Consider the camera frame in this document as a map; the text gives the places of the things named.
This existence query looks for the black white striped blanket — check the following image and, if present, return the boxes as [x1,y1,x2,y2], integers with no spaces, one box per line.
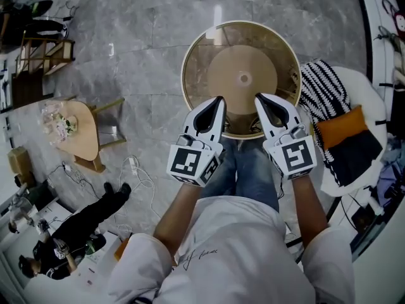
[299,59,352,186]

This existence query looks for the white desk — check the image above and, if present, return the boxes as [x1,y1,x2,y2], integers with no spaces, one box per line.
[0,198,127,304]

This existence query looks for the black flat device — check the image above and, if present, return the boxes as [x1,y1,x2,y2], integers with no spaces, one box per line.
[351,203,376,231]

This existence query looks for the red white bag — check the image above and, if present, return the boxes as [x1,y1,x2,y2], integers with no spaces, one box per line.
[382,0,405,39]

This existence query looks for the person's blue jeans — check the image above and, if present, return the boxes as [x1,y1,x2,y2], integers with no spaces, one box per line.
[201,136,281,213]

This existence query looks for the orange chair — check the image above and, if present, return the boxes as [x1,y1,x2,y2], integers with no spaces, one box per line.
[113,237,130,262]

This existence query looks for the light wooden side table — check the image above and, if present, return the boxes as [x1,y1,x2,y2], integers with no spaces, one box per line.
[40,97,127,174]

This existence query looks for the person's left forearm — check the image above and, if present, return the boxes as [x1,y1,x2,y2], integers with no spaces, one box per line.
[153,182,203,259]

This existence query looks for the white window bench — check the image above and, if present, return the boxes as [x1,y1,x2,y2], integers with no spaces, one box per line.
[325,0,405,259]

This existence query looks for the person's white t-shirt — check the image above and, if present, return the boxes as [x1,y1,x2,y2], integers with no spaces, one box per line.
[107,196,357,304]

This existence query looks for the wooden shelf rack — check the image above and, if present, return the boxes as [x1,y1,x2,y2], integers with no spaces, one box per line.
[15,36,76,77]

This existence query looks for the brown cardboard box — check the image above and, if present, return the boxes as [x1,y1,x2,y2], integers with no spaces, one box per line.
[8,146,32,185]

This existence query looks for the white power strip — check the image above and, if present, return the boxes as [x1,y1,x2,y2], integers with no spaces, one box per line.
[128,156,140,177]

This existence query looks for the white cable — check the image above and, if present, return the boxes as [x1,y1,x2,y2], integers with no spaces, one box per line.
[113,156,162,237]

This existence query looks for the pale flower bouquet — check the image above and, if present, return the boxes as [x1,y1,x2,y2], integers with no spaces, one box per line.
[40,101,78,145]

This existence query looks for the purple blue clothes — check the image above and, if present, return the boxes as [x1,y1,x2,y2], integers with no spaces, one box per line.
[376,136,405,202]

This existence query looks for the person's right forearm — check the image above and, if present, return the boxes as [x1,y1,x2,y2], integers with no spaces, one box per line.
[290,175,329,250]

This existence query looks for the black cushion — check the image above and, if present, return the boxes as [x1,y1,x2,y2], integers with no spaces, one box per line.
[327,130,383,186]

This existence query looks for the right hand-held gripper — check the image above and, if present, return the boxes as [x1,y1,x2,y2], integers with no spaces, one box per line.
[253,92,318,181]

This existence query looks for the white fluffy armchair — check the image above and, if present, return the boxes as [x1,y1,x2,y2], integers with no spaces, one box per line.
[299,65,389,198]

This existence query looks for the round glass-top table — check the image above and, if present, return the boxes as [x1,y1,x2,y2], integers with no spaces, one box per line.
[180,20,302,140]

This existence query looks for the green black bag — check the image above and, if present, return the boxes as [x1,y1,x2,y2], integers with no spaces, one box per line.
[84,232,108,255]

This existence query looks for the orange cushion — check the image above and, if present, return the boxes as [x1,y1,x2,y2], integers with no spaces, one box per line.
[316,105,370,150]

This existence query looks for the dark wooden cabinet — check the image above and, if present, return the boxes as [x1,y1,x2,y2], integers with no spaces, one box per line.
[11,71,45,109]

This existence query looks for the white cylindrical device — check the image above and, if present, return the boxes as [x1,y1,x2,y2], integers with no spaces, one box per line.
[368,198,385,217]

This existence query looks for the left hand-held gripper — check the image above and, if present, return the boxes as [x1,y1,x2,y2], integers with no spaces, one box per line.
[166,96,228,188]

